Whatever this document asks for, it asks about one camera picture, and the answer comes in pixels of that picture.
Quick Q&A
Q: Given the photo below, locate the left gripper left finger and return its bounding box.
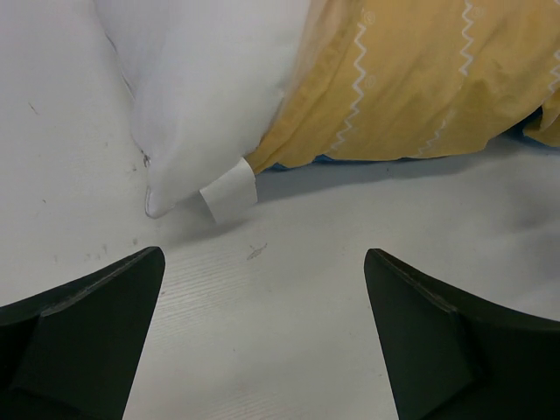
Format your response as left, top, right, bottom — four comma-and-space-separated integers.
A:
1, 247, 165, 419

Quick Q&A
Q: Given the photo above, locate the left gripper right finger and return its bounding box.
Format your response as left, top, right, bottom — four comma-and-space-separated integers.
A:
364, 249, 559, 419

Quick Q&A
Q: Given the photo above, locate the blue yellow Pikachu pillowcase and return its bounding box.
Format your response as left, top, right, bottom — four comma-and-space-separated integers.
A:
247, 0, 559, 173

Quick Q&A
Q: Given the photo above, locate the white pillow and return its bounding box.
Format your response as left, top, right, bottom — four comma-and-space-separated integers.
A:
95, 1, 311, 218

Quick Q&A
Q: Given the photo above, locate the white pillow care label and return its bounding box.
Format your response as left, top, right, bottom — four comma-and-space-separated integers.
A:
199, 158, 258, 224

